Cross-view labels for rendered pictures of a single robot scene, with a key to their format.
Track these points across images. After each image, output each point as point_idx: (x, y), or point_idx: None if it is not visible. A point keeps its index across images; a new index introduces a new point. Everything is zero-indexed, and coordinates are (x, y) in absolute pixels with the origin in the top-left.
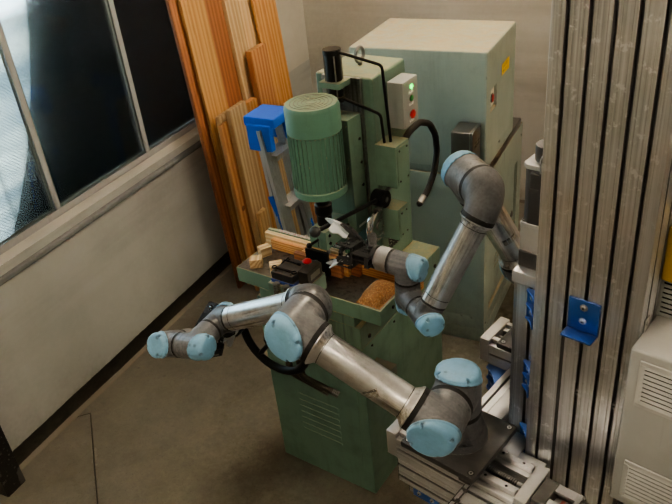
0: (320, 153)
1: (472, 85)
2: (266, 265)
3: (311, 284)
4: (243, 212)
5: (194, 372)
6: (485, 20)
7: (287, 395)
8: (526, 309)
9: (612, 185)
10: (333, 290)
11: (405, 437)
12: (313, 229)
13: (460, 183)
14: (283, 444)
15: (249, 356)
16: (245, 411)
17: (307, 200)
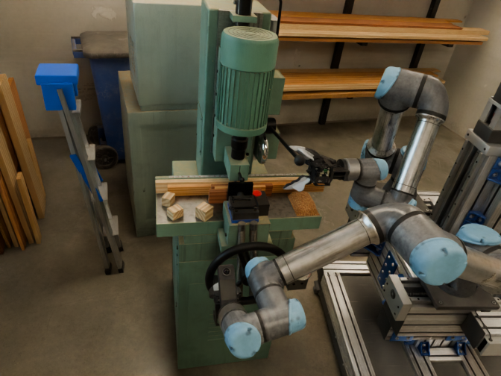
0: (268, 85)
1: None
2: (183, 212)
3: (399, 203)
4: (1, 180)
5: (23, 350)
6: None
7: (194, 322)
8: (490, 173)
9: None
10: (268, 212)
11: (437, 301)
12: (302, 157)
13: (419, 90)
14: (170, 364)
15: (69, 308)
16: (111, 356)
17: (248, 135)
